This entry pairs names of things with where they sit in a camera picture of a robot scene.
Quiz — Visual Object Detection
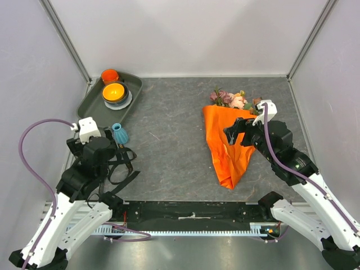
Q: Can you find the grey green plastic tray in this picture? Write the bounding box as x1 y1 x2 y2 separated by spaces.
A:
77 71 143 127

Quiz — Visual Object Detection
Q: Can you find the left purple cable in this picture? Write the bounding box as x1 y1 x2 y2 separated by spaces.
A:
18 118 152 270

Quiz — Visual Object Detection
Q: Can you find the white plate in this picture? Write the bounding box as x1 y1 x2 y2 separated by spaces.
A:
104 91 133 110

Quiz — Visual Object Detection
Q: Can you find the orange flower bouquet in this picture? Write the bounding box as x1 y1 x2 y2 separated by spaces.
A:
202 87 258 190

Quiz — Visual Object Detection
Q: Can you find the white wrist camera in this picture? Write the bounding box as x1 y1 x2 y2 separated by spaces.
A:
70 117 101 145
252 100 277 126

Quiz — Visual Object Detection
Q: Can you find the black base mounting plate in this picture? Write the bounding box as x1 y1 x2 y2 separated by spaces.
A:
111 201 278 224

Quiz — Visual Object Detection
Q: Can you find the left aluminium frame post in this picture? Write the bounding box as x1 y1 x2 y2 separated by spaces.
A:
39 0 92 84

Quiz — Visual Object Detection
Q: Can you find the grey slotted cable duct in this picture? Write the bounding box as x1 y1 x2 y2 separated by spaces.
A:
91 224 280 237

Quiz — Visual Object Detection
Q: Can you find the orange bowl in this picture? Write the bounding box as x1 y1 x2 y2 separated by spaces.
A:
102 83 125 102

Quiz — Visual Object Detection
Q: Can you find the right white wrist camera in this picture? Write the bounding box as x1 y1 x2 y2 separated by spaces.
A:
252 100 277 126

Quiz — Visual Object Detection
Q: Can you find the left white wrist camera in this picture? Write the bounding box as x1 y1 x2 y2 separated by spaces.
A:
70 117 101 145

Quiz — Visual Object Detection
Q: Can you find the orange plastic cup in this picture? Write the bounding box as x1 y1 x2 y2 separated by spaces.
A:
101 69 119 85

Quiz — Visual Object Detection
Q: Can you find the right aluminium frame post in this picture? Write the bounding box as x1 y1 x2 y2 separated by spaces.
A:
286 0 338 82

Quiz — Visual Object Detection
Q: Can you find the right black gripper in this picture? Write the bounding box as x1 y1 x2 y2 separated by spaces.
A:
223 114 277 163

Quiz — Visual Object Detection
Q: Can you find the black ribbon with gold text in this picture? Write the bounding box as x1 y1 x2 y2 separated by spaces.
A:
102 143 141 195

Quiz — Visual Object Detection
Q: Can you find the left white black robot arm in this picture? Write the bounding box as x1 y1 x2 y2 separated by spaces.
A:
9 127 124 269

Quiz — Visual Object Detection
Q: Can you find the dark grey bowl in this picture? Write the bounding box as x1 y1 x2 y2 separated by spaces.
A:
104 83 129 105

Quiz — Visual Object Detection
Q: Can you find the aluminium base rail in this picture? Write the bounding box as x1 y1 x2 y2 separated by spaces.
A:
39 201 85 224

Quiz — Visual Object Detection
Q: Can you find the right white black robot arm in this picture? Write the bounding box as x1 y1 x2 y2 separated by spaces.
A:
223 118 359 269

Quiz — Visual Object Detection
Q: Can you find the blue ribbed vase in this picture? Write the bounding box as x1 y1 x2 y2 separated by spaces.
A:
112 123 129 145

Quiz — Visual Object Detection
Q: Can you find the aluminium frame post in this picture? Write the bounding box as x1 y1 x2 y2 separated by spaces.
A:
39 0 92 84
286 0 338 82

